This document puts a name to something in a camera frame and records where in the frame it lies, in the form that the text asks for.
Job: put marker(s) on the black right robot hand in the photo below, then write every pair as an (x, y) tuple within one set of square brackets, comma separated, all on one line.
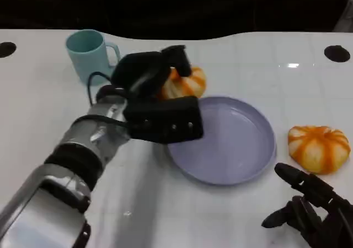
[(333, 220)]

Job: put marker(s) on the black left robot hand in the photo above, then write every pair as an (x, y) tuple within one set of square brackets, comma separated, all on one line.
[(138, 69)]

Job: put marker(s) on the orange and white bread roll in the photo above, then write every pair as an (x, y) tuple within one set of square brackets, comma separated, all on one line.
[(318, 150), (193, 84)]

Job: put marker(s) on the pale green mug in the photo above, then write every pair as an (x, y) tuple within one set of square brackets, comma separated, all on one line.
[(85, 58)]

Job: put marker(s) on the lilac plate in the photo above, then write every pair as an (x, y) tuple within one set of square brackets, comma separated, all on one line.
[(234, 148)]

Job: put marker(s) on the black table grommet hole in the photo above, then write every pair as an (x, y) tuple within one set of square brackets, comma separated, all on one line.
[(6, 49), (337, 54)]

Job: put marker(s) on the grey background object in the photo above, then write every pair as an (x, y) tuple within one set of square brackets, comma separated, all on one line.
[(346, 16)]

